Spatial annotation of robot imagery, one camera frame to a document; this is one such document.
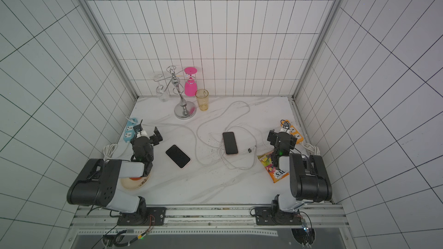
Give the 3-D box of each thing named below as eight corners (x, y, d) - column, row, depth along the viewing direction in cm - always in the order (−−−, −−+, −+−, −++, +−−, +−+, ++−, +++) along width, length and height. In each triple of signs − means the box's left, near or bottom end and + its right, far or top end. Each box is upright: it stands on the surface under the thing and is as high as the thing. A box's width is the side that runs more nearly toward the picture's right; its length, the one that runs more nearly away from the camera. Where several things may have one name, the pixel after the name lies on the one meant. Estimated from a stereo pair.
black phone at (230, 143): (225, 156, 93) (226, 154, 92) (222, 134, 102) (222, 132, 101) (238, 154, 94) (238, 152, 92) (233, 132, 103) (233, 130, 101)
